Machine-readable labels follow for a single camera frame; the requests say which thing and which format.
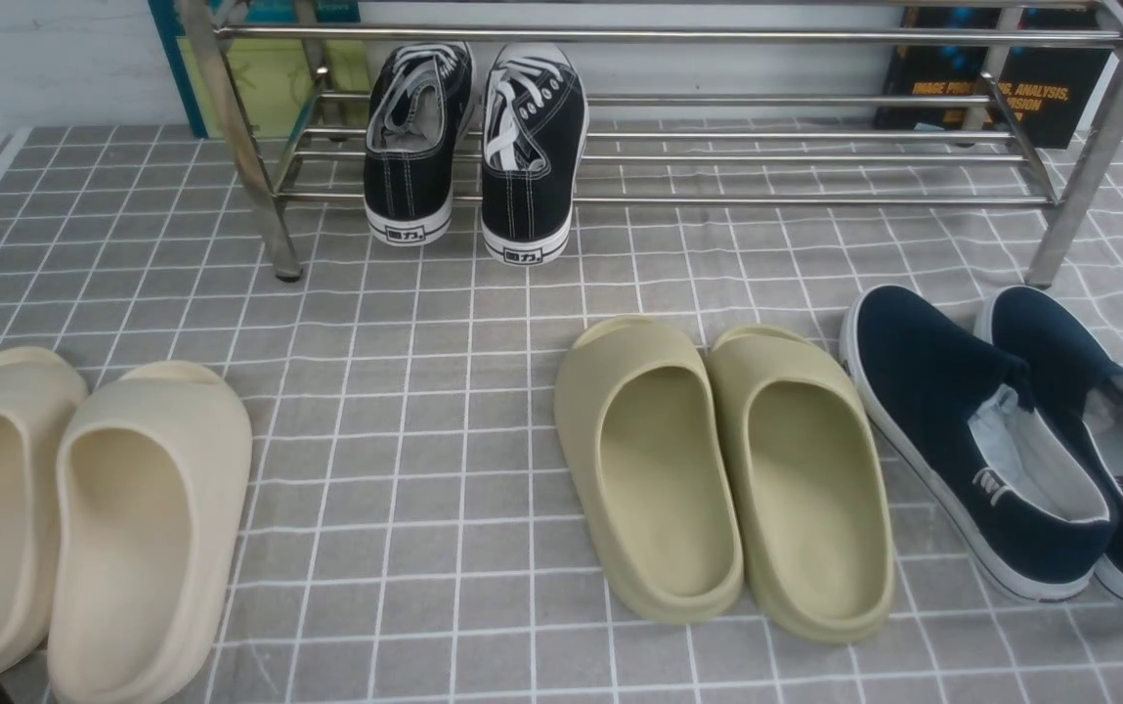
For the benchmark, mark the navy slip-on shoe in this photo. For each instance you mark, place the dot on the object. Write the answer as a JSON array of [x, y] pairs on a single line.
[[1078, 389], [963, 414]]

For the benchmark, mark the stainless steel shoe rack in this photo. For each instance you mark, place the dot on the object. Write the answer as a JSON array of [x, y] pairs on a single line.
[[272, 188]]

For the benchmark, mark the left olive foam slide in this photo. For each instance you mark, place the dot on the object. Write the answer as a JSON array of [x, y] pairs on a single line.
[[634, 412]]

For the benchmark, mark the olive foam slide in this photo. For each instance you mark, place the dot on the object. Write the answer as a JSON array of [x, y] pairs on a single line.
[[634, 412], [808, 487]]

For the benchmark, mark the right black canvas sneaker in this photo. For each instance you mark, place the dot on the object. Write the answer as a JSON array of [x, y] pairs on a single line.
[[534, 127]]

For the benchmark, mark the black canvas sneaker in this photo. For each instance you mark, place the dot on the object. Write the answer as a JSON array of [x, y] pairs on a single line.
[[534, 127], [420, 107]]

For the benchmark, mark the grey checked floor cloth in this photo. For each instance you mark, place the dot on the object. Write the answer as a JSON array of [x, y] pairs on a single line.
[[411, 532]]

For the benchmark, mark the left black canvas sneaker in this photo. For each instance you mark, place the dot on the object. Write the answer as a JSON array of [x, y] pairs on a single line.
[[420, 107]]

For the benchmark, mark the right olive foam slide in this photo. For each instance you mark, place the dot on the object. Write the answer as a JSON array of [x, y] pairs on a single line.
[[808, 487]]

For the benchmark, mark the teal and yellow book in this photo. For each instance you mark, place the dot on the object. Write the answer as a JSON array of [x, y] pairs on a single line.
[[271, 76]]

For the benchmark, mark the right cream foam slide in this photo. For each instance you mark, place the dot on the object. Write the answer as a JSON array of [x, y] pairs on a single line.
[[151, 475]]

